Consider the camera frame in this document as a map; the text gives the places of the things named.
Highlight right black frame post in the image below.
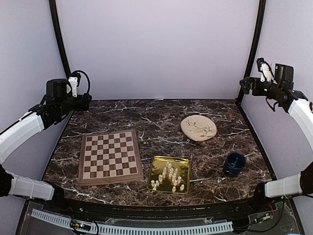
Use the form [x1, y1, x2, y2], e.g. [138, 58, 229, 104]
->
[235, 0, 267, 106]

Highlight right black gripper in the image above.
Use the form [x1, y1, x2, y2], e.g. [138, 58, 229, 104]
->
[240, 76, 281, 99]

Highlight left black frame post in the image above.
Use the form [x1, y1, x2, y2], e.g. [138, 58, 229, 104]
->
[49, 0, 71, 78]

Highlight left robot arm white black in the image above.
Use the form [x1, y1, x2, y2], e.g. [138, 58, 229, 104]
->
[0, 77, 92, 213]

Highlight gold metal tray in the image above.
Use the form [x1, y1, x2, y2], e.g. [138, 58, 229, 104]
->
[147, 156, 191, 194]

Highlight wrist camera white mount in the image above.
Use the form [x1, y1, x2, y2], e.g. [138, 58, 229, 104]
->
[256, 58, 274, 82]
[67, 70, 90, 98]

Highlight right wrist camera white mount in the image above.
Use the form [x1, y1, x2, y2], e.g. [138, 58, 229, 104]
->
[256, 58, 274, 82]

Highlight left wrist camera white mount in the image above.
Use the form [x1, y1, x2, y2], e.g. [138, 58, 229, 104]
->
[67, 70, 90, 98]

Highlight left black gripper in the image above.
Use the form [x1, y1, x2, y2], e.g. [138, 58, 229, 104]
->
[56, 93, 91, 116]

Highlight black frame post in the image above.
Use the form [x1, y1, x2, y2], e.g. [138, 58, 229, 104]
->
[49, 0, 71, 78]
[235, 0, 267, 106]

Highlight white chess piece cluster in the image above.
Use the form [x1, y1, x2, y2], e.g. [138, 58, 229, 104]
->
[158, 162, 182, 186]

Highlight beige floral ceramic plate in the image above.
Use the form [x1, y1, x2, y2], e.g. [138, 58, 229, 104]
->
[180, 115, 217, 142]

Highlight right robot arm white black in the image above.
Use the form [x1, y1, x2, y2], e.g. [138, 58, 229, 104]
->
[240, 58, 313, 212]

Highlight white cable duct strip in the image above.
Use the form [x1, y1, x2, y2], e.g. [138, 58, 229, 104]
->
[31, 209, 234, 235]

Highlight wooden chess board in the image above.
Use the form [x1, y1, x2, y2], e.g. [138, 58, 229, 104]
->
[78, 129, 143, 187]

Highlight dark blue mug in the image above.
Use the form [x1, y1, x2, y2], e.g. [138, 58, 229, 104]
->
[223, 152, 246, 178]

